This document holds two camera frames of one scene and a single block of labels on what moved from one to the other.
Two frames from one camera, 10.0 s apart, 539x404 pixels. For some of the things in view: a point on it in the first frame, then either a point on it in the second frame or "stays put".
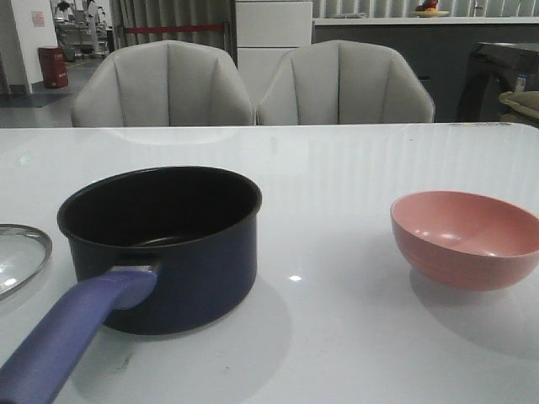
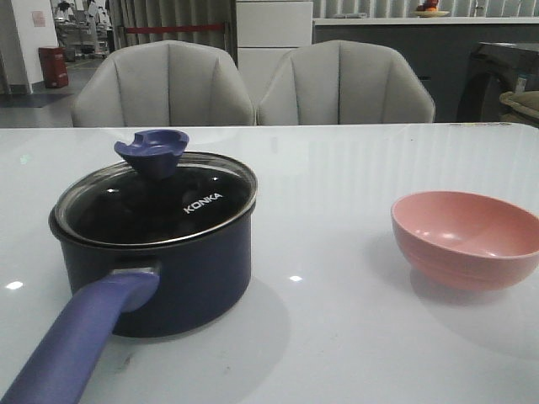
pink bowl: x=464 y=241 stays put
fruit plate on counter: x=429 y=9 stays put
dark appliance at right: x=492 y=70 stays put
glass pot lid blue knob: x=48 y=253 -> x=164 y=195
